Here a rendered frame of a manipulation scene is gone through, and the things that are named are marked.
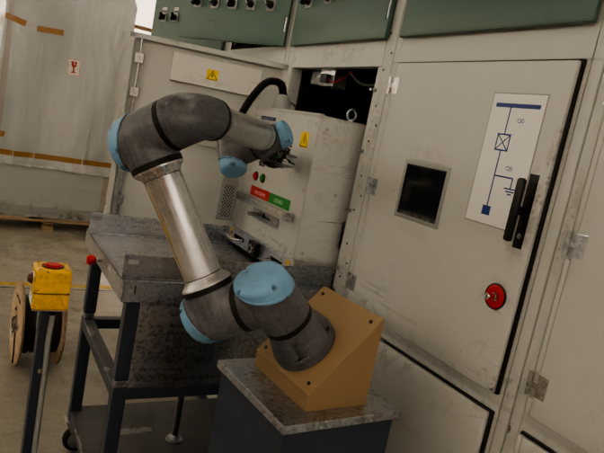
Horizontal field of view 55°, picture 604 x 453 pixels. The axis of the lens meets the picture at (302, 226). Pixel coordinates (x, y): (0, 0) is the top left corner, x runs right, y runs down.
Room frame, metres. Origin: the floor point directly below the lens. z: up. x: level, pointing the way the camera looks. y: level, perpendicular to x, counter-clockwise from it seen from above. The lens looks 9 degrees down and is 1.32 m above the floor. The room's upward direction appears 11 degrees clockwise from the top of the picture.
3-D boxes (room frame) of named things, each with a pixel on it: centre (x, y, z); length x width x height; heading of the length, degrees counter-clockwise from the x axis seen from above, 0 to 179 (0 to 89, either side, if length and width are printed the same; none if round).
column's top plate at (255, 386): (1.31, -0.08, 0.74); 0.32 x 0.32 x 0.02; 35
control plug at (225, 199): (2.19, 0.30, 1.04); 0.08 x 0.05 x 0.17; 121
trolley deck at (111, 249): (1.94, 0.30, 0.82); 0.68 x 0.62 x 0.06; 121
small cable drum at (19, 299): (2.68, 1.16, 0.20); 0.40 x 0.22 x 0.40; 34
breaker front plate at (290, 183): (2.04, 0.14, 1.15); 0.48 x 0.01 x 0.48; 31
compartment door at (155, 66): (2.38, 0.48, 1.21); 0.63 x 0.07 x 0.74; 100
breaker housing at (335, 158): (2.17, -0.09, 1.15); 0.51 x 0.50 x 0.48; 121
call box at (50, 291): (1.35, 0.56, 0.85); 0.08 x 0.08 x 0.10; 31
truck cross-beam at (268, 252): (2.05, 0.12, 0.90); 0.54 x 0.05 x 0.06; 31
